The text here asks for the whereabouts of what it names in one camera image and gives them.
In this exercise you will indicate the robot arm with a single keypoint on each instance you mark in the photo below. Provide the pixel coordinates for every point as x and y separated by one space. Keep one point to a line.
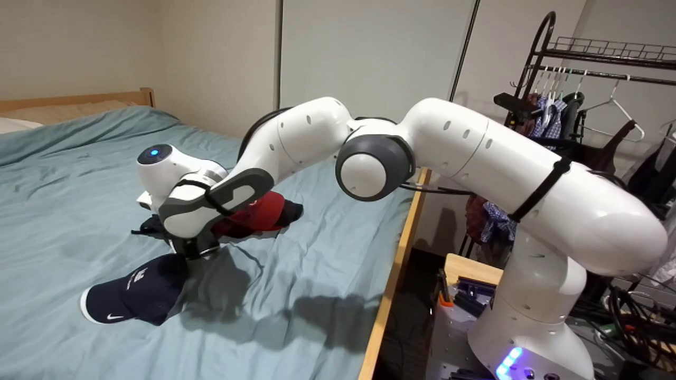
528 174

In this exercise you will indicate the black pole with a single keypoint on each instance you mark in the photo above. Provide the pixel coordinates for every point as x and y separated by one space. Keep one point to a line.
465 50

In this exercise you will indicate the blue plaid shirt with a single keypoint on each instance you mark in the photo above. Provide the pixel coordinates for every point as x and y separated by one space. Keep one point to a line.
549 122

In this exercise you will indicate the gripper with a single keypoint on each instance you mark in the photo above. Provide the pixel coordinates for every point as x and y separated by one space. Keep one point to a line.
193 247

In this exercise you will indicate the black and white cap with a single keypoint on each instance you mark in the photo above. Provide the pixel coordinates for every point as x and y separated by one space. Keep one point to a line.
140 295

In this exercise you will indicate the teal bed sheet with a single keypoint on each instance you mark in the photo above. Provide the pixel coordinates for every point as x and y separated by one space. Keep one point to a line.
79 200

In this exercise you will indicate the wooden bed frame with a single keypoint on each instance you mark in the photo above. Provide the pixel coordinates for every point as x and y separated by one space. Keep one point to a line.
393 285

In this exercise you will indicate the brown hanging garment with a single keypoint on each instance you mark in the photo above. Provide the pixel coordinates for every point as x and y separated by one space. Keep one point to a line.
604 153

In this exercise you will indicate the dark hanging garment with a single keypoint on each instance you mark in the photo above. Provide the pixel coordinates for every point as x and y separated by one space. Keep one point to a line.
657 174

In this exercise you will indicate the white pillow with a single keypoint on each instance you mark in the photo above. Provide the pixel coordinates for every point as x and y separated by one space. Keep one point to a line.
13 125

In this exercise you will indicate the red cap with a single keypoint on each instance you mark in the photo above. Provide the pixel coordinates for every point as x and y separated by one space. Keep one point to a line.
264 211

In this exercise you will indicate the row of clothes hangers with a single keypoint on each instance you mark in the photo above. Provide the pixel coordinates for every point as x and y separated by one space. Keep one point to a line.
552 84

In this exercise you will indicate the black clothes rack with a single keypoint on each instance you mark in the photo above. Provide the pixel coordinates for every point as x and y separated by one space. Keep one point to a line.
544 50

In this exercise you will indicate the white clothes hanger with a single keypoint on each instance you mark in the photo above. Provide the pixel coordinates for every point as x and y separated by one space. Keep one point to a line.
628 117

